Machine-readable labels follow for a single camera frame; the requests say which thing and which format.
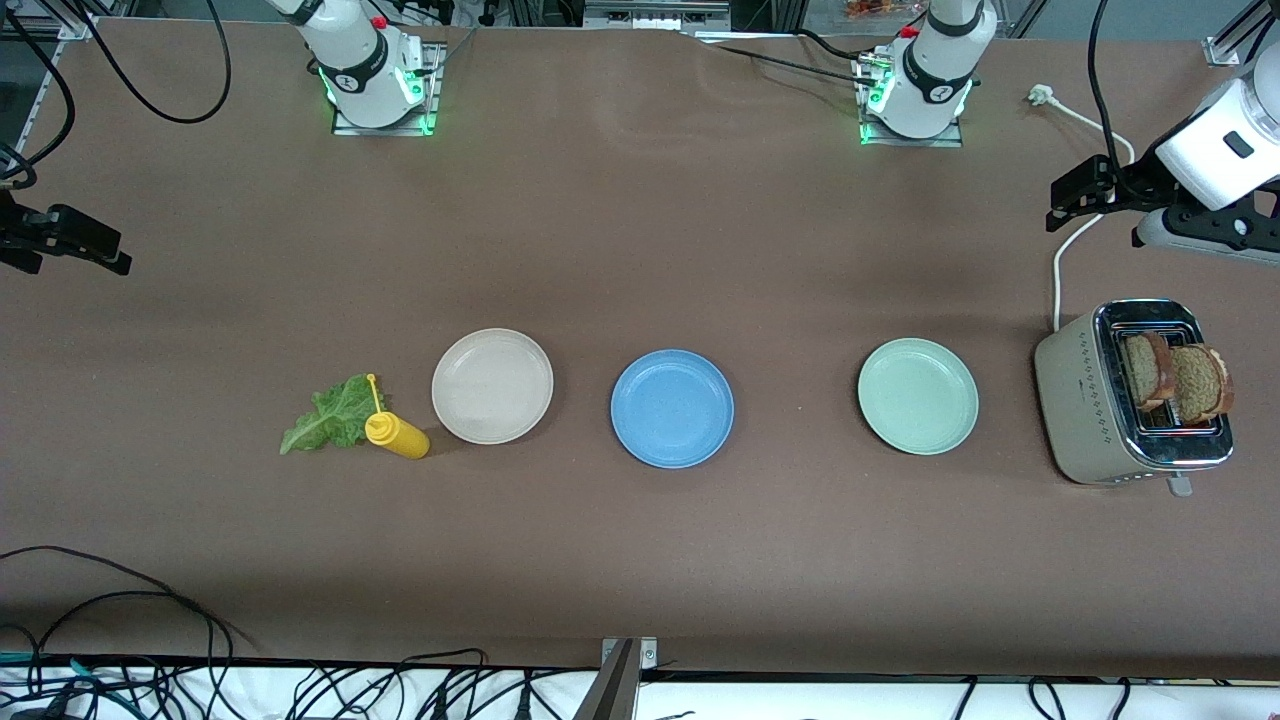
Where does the brown bread slice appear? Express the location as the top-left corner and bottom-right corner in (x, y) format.
(1168, 343), (1235, 424)
(1120, 330), (1177, 413)

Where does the green lettuce leaf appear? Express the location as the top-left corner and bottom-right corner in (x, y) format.
(279, 374), (386, 456)

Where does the yellow mustard squeeze bottle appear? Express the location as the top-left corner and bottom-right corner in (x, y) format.
(363, 373), (431, 461)

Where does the green round plate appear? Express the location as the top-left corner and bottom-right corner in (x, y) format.
(857, 337), (980, 457)

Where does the beige round plate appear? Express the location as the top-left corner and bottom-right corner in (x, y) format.
(431, 328), (555, 446)

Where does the blue round plate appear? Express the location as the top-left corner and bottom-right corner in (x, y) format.
(610, 348), (735, 470)

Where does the beige chrome toaster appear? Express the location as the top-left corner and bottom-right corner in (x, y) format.
(1034, 298), (1235, 498)

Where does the aluminium profile beam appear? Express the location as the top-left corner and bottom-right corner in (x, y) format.
(583, 0), (731, 31)

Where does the white toaster power cable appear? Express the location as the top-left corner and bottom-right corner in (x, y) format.
(1028, 84), (1137, 333)

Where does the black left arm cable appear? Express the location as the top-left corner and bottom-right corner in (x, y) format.
(1087, 0), (1141, 201)

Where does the aluminium table edge rail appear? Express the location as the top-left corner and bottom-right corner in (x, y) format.
(0, 15), (101, 191)

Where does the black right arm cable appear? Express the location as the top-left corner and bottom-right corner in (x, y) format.
(0, 0), (233, 191)

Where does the aluminium corner frame profile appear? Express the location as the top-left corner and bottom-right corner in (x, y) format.
(1205, 0), (1280, 67)

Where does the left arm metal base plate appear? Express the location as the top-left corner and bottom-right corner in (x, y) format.
(855, 50), (966, 148)

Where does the black floor cable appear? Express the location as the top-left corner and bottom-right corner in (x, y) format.
(0, 545), (256, 656)
(20, 590), (219, 693)

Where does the black arm base cable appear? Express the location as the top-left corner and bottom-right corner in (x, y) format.
(690, 28), (883, 91)

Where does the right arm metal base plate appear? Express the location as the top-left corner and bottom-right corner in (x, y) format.
(332, 42), (446, 136)

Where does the teal cable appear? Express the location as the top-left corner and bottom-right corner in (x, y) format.
(0, 652), (136, 706)

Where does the silver table clamp bracket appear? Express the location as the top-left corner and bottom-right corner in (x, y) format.
(600, 637), (659, 669)

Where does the grey metal post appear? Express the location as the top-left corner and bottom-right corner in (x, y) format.
(572, 640), (641, 720)

